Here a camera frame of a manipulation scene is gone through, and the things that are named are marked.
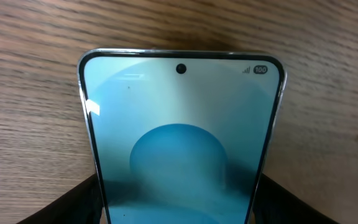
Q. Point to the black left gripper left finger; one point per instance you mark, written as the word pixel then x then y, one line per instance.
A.
pixel 80 205

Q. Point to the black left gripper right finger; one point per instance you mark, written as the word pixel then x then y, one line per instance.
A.
pixel 275 205

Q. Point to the Galaxy S25 smartphone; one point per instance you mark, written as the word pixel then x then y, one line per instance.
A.
pixel 179 136

